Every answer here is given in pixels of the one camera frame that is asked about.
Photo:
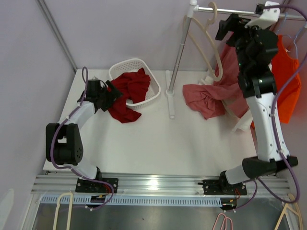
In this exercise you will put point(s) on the pink t shirt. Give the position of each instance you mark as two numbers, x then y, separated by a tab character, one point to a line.
207	99

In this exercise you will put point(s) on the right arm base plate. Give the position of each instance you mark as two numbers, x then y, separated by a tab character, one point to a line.
220	187

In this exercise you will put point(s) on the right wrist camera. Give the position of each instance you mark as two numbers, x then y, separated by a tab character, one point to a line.
267	18

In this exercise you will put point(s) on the light blue wire hanger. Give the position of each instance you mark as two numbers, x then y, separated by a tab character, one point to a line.
283	31

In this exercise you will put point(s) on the white t shirt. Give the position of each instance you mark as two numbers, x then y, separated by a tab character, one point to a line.
244	117

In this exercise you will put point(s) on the pink wire hanger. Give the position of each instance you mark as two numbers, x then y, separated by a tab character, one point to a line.
225	221

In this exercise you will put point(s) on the dark red t shirt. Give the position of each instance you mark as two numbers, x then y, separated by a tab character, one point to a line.
134	86

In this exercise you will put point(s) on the aluminium rail frame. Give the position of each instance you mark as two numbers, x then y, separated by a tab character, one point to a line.
55	182

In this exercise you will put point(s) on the beige hanger lower right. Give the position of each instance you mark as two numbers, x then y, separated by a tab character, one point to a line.
291	217

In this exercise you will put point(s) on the white plastic basket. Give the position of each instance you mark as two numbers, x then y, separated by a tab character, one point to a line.
133	65

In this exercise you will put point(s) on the white cable duct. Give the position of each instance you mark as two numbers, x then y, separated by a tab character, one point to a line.
95	200

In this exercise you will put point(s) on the orange t shirt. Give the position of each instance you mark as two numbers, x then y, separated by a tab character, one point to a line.
283	67

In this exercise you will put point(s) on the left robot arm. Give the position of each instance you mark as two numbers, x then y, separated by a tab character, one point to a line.
64	147

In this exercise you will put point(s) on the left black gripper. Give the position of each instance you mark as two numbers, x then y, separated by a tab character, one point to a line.
112	97

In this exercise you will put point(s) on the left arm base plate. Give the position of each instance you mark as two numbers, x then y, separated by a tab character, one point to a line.
85	186

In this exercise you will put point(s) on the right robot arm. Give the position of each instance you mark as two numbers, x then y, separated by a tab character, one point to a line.
255	48

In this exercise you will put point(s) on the metal clothes rack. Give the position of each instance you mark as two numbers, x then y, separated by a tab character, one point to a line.
294	13

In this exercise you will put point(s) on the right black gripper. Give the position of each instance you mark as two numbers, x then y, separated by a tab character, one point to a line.
236	25

